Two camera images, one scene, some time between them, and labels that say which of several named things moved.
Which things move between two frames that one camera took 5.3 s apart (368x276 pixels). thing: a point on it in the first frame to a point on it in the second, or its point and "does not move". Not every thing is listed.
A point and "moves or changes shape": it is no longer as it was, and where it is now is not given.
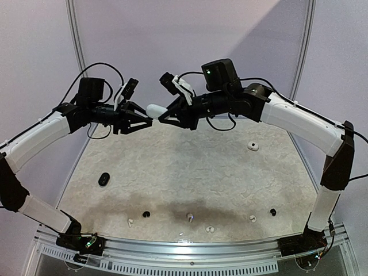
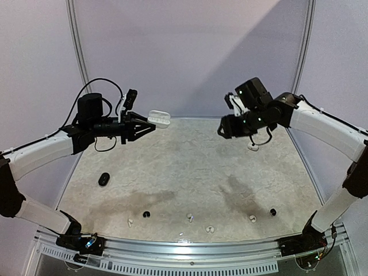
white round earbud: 253,218 does not move
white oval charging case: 154,111 moves or changes shape
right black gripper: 186,111 to 234,125
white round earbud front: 210,229 does not move
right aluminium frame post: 307,37 does not move
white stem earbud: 190,215 does not move
